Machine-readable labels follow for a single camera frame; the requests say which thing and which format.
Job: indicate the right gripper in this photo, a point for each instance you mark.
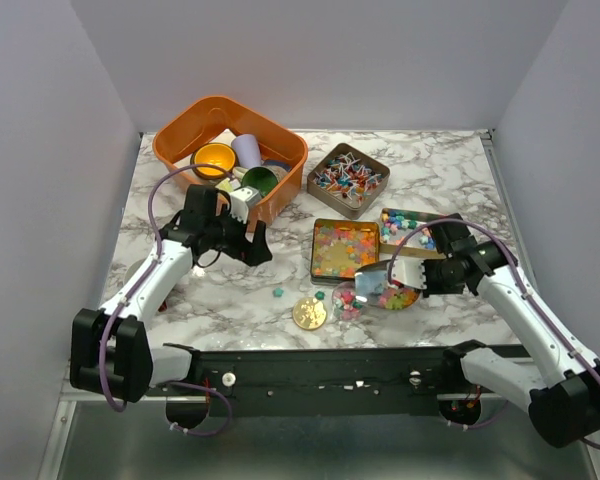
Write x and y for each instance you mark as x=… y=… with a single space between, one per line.
x=431 y=288

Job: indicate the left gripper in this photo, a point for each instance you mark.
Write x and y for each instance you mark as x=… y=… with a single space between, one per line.
x=251 y=252

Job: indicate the gold tin of pastel candies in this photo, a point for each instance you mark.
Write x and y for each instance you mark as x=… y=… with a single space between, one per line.
x=395 y=224

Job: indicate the steel scoop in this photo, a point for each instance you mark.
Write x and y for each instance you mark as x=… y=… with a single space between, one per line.
x=373 y=288

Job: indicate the gold tin of translucent candies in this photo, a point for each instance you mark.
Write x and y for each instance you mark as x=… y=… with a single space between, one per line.
x=340 y=248

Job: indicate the gold jar lid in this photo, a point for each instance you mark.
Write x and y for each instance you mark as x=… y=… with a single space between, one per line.
x=309 y=313

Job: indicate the clear glass jar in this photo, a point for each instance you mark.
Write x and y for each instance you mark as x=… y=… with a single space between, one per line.
x=345 y=306

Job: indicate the tin of lollipops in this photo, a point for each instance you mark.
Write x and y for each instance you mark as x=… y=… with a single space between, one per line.
x=348 y=181

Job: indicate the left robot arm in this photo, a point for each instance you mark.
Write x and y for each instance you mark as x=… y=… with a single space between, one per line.
x=111 y=352

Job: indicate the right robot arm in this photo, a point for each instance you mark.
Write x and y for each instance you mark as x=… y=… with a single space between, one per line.
x=560 y=392

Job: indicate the green bowl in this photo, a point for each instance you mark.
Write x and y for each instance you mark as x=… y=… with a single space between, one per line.
x=262 y=179

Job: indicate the floral patterned cup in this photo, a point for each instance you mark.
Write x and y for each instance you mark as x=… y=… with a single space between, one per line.
x=279 y=169

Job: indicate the lavender cup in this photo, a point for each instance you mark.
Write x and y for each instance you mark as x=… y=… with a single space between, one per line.
x=247 y=150

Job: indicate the orange-lined dark bowl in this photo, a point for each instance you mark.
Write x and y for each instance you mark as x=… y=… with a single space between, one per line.
x=213 y=161

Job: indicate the orange plastic bin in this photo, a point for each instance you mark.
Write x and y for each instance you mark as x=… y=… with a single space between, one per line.
x=210 y=116

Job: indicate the white teacup red handle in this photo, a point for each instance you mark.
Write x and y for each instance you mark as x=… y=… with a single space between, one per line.
x=131 y=272

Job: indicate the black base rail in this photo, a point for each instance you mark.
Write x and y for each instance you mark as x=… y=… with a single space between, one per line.
x=333 y=382

